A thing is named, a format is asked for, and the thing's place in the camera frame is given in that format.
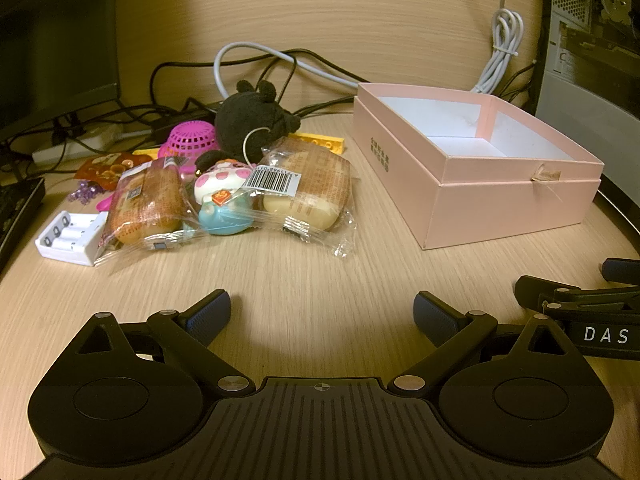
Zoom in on black plush toy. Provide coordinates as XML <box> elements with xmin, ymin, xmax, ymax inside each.
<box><xmin>215</xmin><ymin>79</ymin><xmax>302</xmax><ymax>161</ymax></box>

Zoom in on brown bread packet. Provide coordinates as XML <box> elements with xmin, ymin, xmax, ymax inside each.
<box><xmin>93</xmin><ymin>156</ymin><xmax>192</xmax><ymax>267</ymax></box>

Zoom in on pink cardboard box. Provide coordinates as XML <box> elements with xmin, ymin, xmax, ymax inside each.
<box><xmin>352</xmin><ymin>82</ymin><xmax>606</xmax><ymax>251</ymax></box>

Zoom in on black keyboard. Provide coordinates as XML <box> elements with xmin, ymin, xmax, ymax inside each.
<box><xmin>0</xmin><ymin>176</ymin><xmax>47</xmax><ymax>274</ymax></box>

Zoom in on grey cable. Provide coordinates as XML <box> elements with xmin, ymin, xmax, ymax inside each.
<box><xmin>213</xmin><ymin>42</ymin><xmax>372</xmax><ymax>99</ymax></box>

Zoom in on purple beads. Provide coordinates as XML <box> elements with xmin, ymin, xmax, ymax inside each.
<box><xmin>67</xmin><ymin>182</ymin><xmax>104</xmax><ymax>206</ymax></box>

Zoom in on barcode bread packet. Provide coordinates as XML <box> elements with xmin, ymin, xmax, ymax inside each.
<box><xmin>249</xmin><ymin>137</ymin><xmax>359</xmax><ymax>259</ymax></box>

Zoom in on orange snack packet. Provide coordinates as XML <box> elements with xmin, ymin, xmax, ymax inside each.
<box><xmin>74</xmin><ymin>152</ymin><xmax>154</xmax><ymax>192</ymax></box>

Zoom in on white battery charger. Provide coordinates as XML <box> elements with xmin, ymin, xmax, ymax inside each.
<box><xmin>35</xmin><ymin>211</ymin><xmax>110</xmax><ymax>267</ymax></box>

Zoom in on black monitor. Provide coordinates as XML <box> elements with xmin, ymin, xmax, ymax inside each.
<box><xmin>0</xmin><ymin>0</ymin><xmax>122</xmax><ymax>144</ymax></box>

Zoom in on white power strip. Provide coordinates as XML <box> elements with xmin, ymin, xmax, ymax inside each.
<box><xmin>32</xmin><ymin>122</ymin><xmax>132</xmax><ymax>164</ymax></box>

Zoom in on pink plastic basket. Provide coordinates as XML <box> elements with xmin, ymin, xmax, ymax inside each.
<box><xmin>159</xmin><ymin>121</ymin><xmax>222</xmax><ymax>162</ymax></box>

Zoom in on teal toy in packet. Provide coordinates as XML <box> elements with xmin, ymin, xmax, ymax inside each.
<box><xmin>196</xmin><ymin>191</ymin><xmax>263</xmax><ymax>237</ymax></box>

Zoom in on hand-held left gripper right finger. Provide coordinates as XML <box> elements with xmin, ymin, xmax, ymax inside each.
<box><xmin>392</xmin><ymin>290</ymin><xmax>568</xmax><ymax>396</ymax></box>

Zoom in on computer case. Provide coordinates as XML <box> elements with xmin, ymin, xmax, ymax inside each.
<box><xmin>529</xmin><ymin>0</ymin><xmax>640</xmax><ymax>122</ymax></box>

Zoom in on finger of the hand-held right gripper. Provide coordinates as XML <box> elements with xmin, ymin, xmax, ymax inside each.
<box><xmin>515</xmin><ymin>274</ymin><xmax>640</xmax><ymax>320</ymax></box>
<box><xmin>601</xmin><ymin>257</ymin><xmax>640</xmax><ymax>285</ymax></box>

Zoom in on white pink panda figurine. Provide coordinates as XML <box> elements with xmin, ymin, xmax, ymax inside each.
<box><xmin>193</xmin><ymin>152</ymin><xmax>252</xmax><ymax>206</ymax></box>

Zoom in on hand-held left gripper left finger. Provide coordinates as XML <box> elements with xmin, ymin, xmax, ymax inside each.
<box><xmin>75</xmin><ymin>289</ymin><xmax>256</xmax><ymax>396</ymax></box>

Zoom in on black cables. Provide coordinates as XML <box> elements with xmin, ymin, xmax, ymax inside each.
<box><xmin>50</xmin><ymin>48</ymin><xmax>362</xmax><ymax>156</ymax></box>

